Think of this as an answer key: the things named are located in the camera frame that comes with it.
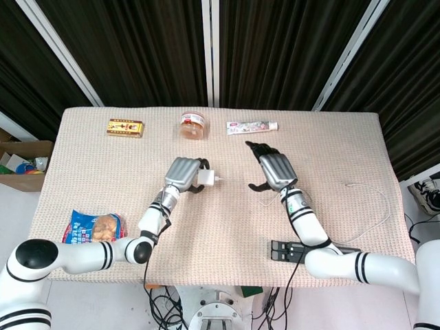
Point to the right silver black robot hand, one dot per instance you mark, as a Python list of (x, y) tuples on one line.
[(276, 168)]

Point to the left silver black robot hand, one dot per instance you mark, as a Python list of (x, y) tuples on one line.
[(182, 172)]

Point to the white charger block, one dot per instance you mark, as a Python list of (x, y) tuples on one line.
[(206, 178)]

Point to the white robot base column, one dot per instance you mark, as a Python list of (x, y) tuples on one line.
[(216, 309)]

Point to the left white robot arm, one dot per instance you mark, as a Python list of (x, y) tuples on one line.
[(86, 254)]

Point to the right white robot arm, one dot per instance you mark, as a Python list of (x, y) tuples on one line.
[(378, 266)]

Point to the clear jar with red lid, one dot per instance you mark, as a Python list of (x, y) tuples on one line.
[(194, 129)]

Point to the white printed toothpaste tube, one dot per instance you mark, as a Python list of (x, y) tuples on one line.
[(247, 127)]

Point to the beige waffle tablecloth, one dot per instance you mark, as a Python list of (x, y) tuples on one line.
[(223, 223)]

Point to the yellow printed carton box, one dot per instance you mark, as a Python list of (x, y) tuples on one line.
[(124, 128)]

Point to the black folding stand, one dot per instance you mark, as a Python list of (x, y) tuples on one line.
[(285, 251)]

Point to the red blue snack bag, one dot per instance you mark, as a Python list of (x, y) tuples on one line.
[(89, 228)]

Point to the black pleated curtain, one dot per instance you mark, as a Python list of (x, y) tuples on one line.
[(144, 51)]

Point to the black white sneaker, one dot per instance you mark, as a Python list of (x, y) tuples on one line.
[(426, 196)]

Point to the brown cardboard box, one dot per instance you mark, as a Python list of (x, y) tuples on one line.
[(24, 178)]

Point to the white upright frame post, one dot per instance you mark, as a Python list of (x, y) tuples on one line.
[(210, 51)]

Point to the white slanted frame post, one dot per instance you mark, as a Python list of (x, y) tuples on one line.
[(350, 58), (62, 51)]

